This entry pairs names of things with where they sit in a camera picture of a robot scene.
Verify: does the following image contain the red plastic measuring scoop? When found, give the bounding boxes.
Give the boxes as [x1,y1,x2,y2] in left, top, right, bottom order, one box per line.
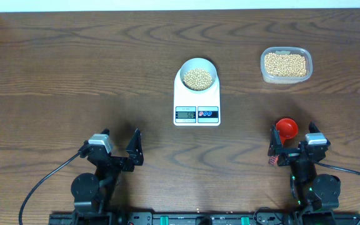
[268,117,298,166]

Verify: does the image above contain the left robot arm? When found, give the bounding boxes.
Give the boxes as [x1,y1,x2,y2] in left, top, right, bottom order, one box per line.
[71,129,144,224]

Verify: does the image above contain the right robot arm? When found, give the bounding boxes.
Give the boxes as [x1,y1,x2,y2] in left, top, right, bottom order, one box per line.
[267,118,341,224]

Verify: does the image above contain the white digital kitchen scale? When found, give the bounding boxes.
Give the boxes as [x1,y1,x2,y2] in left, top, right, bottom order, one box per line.
[173,67,221,126]

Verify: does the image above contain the soybeans in bowl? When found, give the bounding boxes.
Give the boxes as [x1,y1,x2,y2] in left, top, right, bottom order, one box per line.
[183,68,213,91]

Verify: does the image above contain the grey round bowl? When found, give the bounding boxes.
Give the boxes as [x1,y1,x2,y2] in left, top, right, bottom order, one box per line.
[179,58,218,91]

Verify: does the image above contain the soybeans in container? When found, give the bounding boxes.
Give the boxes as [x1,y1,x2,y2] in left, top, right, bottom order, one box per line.
[264,52,307,77]

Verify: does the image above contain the clear plastic container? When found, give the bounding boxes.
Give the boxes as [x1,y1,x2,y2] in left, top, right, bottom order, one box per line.
[260,46,313,84]

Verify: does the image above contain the left black cable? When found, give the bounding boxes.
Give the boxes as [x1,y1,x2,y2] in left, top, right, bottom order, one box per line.
[17,152,83,225]

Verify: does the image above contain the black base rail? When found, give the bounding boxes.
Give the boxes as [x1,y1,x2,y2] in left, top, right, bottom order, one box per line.
[48,211,360,225]

